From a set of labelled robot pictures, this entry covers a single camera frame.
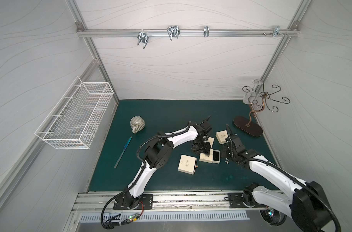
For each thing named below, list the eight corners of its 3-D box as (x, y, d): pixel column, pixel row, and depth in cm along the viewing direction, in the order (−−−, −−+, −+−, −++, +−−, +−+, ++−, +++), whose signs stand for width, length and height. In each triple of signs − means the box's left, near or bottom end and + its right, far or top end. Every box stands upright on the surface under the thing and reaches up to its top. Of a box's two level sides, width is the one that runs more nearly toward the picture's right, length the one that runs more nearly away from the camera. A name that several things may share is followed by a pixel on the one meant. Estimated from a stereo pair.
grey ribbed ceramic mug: (130, 134, 100) (127, 129, 96) (133, 120, 108) (131, 115, 104) (142, 134, 100) (141, 129, 96) (145, 120, 108) (144, 115, 104)
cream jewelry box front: (177, 170, 85) (177, 169, 83) (181, 156, 91) (181, 154, 89) (196, 175, 83) (196, 173, 81) (198, 160, 89) (199, 158, 87)
